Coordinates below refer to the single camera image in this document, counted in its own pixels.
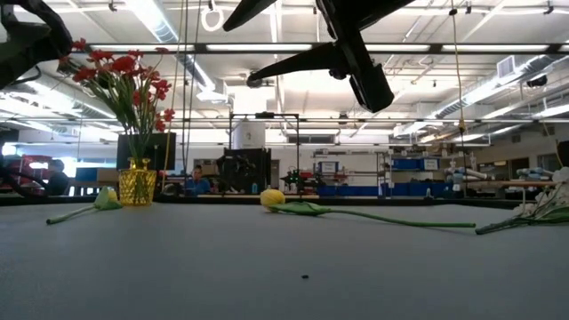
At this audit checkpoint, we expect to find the yellow glass vase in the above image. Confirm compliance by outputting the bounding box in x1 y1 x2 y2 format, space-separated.
117 157 157 207

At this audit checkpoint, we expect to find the blue table mat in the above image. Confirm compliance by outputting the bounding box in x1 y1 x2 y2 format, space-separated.
0 202 569 320

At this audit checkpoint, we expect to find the black aluminium rig frame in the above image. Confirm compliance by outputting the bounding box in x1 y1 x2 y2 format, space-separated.
0 194 541 210

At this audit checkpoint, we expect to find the white artificial flower bunch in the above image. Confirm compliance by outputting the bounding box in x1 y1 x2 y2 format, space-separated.
474 166 569 236

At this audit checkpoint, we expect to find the yellow artificial tulip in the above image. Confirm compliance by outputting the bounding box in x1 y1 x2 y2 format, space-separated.
260 188 477 229
45 186 124 226

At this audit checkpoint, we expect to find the blue storage bins shelf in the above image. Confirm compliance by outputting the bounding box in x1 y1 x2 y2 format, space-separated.
390 157 441 172

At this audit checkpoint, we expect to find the black machine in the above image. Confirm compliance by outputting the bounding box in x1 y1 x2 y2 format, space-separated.
216 148 272 196

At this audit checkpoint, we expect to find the overhead light bar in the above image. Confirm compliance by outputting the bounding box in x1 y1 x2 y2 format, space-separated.
86 42 569 55

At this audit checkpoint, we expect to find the red artificial flower bunch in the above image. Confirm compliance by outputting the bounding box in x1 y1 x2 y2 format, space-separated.
128 46 177 161
60 37 152 161

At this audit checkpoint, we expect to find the white hanging ring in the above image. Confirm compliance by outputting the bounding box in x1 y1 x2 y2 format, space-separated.
200 4 226 33

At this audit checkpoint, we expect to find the white cylindrical tank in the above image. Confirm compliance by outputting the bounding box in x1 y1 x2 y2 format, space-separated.
231 119 267 150

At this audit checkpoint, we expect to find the person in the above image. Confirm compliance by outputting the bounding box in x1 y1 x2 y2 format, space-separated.
184 164 212 196
46 158 71 196

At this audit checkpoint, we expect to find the silver ceiling duct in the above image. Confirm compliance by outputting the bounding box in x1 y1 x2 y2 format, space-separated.
435 55 569 119
124 0 232 103

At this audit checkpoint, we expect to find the black monitor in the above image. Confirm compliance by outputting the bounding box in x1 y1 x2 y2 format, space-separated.
116 132 178 172

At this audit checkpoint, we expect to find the red machine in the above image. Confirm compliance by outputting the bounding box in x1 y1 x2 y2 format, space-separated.
6 154 52 196

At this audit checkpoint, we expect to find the yellow hanging cable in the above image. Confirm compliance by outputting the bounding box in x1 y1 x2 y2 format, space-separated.
448 0 468 134

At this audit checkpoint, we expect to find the black frame stand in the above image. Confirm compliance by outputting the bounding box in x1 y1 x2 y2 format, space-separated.
228 111 301 196

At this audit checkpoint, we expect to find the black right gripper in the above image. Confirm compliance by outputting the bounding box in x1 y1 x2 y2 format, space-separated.
221 0 414 113

